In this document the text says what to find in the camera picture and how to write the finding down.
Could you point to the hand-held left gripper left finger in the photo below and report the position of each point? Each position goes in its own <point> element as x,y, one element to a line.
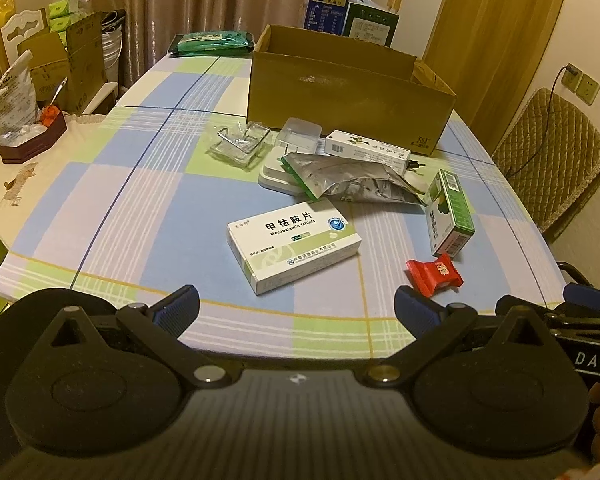
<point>177,306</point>

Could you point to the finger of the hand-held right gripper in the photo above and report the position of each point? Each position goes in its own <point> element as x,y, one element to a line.
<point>590,300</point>
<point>580,321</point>

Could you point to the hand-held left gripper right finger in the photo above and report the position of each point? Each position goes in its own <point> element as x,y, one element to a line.
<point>414,310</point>

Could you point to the red candy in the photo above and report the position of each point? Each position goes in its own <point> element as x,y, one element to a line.
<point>436,274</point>

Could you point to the green and white medicine box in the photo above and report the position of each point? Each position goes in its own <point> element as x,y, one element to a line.
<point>450,210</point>

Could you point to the silver foil pouch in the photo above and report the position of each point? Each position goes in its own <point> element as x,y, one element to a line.
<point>350,172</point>

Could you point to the white device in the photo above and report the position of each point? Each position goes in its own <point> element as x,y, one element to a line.
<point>275,176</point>

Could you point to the slim white box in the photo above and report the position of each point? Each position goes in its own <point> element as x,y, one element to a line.
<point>365,147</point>

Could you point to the clear plastic box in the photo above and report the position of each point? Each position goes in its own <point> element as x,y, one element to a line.
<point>297,132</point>

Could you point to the brown cardboard box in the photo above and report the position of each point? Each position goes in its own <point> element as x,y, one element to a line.
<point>340,105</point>

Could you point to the checked cloth covered desktop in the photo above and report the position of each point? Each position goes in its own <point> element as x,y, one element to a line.
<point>145,220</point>

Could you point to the chair with quilted cover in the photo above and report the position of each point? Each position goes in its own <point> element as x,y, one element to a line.
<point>550,155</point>

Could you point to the cream tablecloth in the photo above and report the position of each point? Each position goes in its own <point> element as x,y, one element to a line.
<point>45,180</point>

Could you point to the white board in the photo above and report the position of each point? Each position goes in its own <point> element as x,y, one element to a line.
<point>102,97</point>

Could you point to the small orange item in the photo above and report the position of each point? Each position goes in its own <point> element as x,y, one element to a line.
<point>50,114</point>

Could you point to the metal spoon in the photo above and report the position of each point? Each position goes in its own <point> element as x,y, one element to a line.
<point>57,92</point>

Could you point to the open brown cardboard carton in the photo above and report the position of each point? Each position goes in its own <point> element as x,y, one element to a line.
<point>75,65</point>

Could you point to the green wipes packet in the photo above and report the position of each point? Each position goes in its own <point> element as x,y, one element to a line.
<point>210,42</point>

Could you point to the stack of white buckets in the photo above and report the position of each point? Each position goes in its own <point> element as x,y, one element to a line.
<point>112,45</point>

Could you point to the yellow curtain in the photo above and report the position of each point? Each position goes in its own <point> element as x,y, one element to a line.
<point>500,35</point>

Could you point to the green carton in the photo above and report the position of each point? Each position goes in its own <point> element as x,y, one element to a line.
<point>370,25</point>

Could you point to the green tissue packs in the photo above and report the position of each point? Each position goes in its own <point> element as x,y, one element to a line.
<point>67,12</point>

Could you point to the white carved chair back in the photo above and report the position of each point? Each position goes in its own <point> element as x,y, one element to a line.
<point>25,25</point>

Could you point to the wall socket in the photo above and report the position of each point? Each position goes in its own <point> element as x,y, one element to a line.
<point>587,87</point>

